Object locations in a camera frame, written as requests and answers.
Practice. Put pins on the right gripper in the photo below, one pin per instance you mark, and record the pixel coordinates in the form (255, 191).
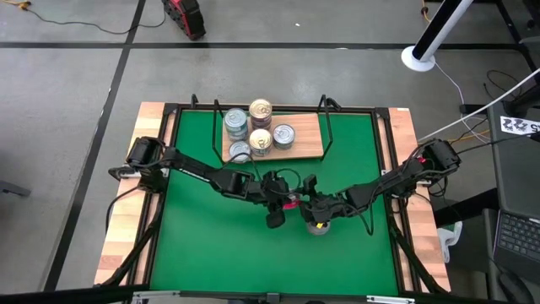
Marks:
(320, 207)

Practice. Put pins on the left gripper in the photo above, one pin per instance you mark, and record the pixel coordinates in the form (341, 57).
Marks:
(276, 186)

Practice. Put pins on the green label tuna can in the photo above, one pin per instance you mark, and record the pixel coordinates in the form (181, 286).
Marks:
(283, 135)

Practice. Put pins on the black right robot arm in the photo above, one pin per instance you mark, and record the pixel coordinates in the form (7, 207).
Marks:
(392, 179)

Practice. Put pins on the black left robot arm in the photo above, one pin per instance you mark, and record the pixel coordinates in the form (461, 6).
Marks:
(198, 171)

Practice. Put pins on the wooden shelf board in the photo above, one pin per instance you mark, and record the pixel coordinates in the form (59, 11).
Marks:
(308, 137)

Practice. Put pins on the white tower fan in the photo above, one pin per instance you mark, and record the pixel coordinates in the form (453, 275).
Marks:
(417, 59)

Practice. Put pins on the black laptop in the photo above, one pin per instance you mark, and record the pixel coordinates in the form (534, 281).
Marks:
(521, 236)

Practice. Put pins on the grey desk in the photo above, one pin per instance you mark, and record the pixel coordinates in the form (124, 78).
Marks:
(519, 177)

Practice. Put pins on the red black floor device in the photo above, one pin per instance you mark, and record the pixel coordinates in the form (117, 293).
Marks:
(185, 17)

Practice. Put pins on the white printed paper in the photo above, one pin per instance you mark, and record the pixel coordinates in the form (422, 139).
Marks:
(519, 125)

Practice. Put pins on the grey chair leg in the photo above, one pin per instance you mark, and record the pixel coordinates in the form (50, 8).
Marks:
(14, 188)

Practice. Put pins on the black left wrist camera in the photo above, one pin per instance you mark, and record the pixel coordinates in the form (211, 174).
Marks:
(276, 219)

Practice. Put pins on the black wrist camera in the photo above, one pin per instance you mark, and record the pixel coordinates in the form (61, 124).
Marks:
(310, 183)
(276, 219)

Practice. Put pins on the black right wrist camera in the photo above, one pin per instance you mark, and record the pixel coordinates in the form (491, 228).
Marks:
(310, 183)

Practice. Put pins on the black metal shelf bracket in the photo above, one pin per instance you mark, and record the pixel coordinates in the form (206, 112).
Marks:
(327, 126)
(216, 126)

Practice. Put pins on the black metal table frame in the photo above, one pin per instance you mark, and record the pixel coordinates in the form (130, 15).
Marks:
(295, 108)

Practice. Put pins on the silver metal bracket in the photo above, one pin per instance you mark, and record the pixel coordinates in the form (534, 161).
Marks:
(154, 295)
(390, 300)

